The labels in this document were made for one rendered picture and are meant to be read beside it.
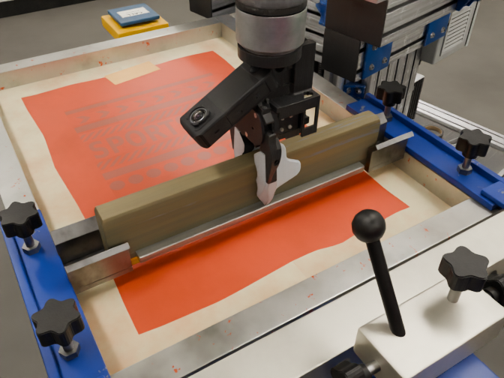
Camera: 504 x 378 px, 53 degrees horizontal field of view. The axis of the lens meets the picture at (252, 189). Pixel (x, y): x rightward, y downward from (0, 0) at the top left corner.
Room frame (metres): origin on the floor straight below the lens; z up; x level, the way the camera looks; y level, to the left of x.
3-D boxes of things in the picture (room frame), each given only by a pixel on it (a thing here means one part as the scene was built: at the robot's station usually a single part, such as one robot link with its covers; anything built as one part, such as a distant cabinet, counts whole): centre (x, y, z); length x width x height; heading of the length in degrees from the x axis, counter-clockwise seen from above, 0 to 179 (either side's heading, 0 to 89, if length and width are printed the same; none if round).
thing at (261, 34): (0.53, -0.02, 1.23); 0.08 x 0.08 x 0.05
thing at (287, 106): (0.54, -0.03, 1.15); 0.09 x 0.08 x 0.12; 121
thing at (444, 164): (0.63, -0.26, 0.97); 0.30 x 0.05 x 0.07; 31
